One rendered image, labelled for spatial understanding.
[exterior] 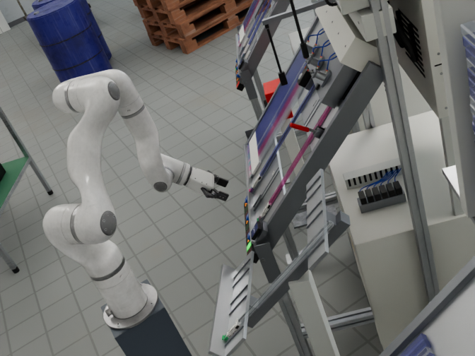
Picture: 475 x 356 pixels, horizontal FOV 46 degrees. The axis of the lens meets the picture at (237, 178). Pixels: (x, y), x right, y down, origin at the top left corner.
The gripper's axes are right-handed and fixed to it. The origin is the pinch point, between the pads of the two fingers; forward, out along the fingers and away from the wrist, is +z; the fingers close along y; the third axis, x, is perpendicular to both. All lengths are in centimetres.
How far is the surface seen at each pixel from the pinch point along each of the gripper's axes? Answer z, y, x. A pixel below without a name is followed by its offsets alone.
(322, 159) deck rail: 13, 32, 42
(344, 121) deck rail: 12, 32, 55
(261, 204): 10.2, 14.5, 8.6
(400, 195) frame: 51, 17, 34
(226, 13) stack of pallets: 30, -426, -52
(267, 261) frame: 13.9, 36.4, 2.3
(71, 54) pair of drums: -101, -380, -145
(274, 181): 10.2, 13.3, 18.5
